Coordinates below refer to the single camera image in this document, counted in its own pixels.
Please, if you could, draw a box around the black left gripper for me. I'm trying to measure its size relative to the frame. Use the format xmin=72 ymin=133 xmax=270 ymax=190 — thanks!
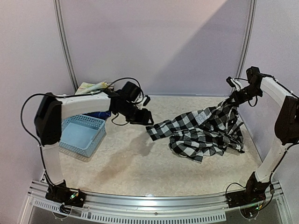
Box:
xmin=118 ymin=102 xmax=155 ymax=126

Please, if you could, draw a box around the black white checkered shirt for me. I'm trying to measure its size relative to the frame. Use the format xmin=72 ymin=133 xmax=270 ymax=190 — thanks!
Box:
xmin=146 ymin=98 xmax=244 ymax=163

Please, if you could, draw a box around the floral pastel cloth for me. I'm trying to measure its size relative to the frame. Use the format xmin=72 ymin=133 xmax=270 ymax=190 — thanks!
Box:
xmin=75 ymin=81 xmax=109 ymax=95

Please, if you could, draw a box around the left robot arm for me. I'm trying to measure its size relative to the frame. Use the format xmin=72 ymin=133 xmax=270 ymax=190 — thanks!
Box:
xmin=34 ymin=81 xmax=154 ymax=203

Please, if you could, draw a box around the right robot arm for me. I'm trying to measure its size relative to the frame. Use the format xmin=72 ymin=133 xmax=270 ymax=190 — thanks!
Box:
xmin=226 ymin=66 xmax=299 ymax=184

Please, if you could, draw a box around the blue patterned garment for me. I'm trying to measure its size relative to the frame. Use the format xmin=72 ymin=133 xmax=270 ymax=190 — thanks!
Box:
xmin=86 ymin=111 xmax=111 ymax=120

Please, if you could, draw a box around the light blue plastic basket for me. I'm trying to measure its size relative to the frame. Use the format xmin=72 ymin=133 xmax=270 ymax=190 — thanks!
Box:
xmin=59 ymin=115 xmax=106 ymax=158

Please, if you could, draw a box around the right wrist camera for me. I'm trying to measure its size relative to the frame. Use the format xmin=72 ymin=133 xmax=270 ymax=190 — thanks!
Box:
xmin=226 ymin=77 xmax=241 ymax=91

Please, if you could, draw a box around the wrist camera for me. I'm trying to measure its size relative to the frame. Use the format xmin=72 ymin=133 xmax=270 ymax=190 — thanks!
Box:
xmin=226 ymin=77 xmax=241 ymax=91
xmin=142 ymin=95 xmax=150 ymax=106

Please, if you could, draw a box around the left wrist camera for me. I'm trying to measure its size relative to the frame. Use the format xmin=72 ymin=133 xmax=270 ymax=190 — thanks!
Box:
xmin=142 ymin=95 xmax=150 ymax=106

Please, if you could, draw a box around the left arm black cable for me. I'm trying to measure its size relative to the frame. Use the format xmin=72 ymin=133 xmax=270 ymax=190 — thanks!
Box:
xmin=20 ymin=77 xmax=143 ymax=187

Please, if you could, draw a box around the right aluminium frame post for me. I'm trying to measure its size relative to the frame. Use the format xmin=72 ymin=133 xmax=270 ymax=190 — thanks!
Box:
xmin=236 ymin=0 xmax=256 ymax=78

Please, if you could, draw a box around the aluminium frame post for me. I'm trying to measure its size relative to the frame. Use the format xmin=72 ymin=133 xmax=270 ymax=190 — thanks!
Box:
xmin=53 ymin=0 xmax=78 ymax=91
xmin=236 ymin=0 xmax=256 ymax=78

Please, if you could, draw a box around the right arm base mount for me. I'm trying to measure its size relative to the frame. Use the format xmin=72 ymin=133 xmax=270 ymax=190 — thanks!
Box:
xmin=225 ymin=172 xmax=273 ymax=208

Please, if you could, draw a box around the aluminium front rail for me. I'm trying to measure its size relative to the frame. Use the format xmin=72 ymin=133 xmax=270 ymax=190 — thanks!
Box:
xmin=22 ymin=181 xmax=292 ymax=224

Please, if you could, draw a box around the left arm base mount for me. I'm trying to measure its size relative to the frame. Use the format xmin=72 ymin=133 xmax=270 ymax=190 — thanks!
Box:
xmin=45 ymin=183 xmax=86 ymax=208

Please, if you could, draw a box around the left aluminium frame post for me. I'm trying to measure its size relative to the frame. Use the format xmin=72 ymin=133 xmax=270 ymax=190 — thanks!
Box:
xmin=53 ymin=0 xmax=78 ymax=91

